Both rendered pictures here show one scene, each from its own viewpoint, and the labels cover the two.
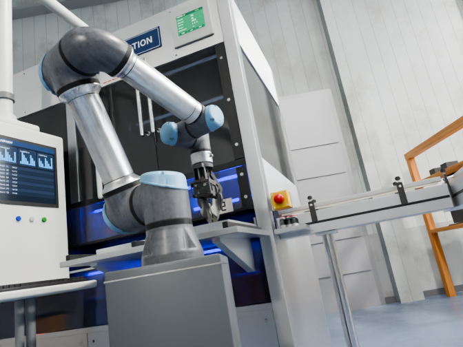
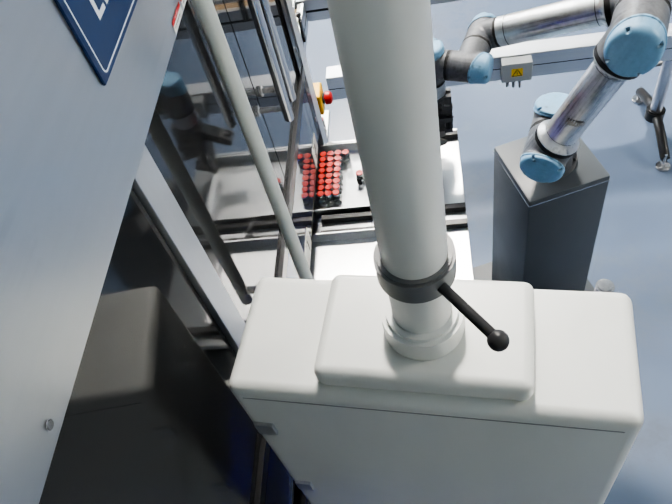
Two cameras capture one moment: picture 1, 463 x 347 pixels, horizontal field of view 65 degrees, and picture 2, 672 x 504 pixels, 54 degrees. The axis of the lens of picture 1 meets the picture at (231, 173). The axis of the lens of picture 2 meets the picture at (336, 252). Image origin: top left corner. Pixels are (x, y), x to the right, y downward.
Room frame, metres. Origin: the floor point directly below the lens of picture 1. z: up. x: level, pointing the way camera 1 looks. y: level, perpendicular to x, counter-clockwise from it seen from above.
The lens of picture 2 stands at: (1.66, 1.42, 2.29)
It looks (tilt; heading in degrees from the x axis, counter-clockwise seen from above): 52 degrees down; 267
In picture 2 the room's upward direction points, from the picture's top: 17 degrees counter-clockwise
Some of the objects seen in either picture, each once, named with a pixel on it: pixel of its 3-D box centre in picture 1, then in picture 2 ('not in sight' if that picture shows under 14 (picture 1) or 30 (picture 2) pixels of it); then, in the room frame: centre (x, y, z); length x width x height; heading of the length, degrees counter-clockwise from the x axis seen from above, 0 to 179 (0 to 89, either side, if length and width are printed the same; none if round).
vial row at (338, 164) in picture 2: not in sight; (338, 176); (1.52, 0.07, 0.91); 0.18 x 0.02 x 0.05; 72
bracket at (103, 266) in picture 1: (122, 277); not in sight; (1.53, 0.51, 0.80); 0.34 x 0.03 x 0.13; 162
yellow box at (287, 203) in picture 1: (281, 200); (311, 99); (1.52, -0.19, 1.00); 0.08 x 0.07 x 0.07; 162
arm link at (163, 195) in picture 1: (163, 197); (554, 120); (0.91, 0.18, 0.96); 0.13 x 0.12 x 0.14; 53
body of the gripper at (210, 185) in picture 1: (204, 182); (435, 110); (1.22, 0.10, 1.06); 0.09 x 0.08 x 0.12; 162
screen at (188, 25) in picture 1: (191, 23); not in sight; (1.56, 0.07, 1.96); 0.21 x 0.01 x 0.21; 72
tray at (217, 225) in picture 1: (213, 233); (375, 175); (1.42, 0.11, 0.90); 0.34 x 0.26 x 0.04; 162
